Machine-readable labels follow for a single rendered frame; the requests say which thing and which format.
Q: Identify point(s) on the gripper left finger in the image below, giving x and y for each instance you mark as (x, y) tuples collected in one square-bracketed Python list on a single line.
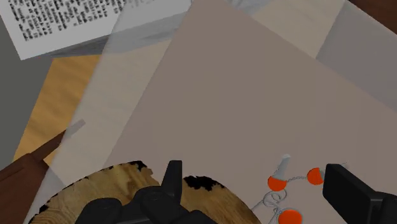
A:
[(161, 204)]

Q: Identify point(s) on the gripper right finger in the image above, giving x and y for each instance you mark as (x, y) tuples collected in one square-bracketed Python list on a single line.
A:
[(350, 192)]

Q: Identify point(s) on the round wooden slab with bark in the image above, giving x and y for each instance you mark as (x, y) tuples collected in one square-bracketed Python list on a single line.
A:
[(108, 186)]

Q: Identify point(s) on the beige table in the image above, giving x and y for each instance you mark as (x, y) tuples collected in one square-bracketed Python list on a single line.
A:
[(235, 102)]

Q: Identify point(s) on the brown wooden furniture piece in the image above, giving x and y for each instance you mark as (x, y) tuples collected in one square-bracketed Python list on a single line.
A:
[(18, 189)]

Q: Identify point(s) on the white printed paper sheet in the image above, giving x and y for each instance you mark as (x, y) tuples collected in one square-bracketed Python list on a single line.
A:
[(62, 18)]

